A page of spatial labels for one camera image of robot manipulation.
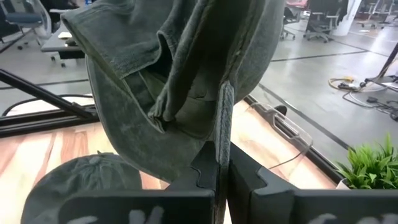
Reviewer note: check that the black office chair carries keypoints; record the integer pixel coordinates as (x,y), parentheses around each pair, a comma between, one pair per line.
(290,18)
(321,18)

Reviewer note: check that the olive green baseball cap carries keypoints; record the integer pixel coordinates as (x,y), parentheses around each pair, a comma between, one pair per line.
(140,124)

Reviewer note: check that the clear plastic bin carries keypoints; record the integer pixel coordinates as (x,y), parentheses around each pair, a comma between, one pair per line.
(280,124)

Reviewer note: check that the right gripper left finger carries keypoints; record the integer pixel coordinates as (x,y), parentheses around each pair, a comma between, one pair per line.
(140,208)

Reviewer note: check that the grey rolling desk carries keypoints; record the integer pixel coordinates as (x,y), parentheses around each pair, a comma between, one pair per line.
(59,43)

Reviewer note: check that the black frame clamp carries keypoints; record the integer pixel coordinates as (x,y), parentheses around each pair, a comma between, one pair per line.
(280,110)

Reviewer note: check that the black tripod leg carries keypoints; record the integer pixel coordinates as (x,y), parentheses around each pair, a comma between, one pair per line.
(385,68)

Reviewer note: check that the grey mesh office chair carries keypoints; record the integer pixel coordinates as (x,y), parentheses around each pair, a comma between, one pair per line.
(25,18)

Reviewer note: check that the small green potted plant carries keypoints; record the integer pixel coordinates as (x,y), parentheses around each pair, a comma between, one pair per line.
(370,168)

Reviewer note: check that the teal green baseball cap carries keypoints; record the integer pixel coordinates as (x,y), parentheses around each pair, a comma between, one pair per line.
(87,174)

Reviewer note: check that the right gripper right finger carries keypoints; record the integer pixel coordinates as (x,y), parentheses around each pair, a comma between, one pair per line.
(311,208)

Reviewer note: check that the white column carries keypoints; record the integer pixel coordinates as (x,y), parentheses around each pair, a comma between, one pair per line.
(349,15)

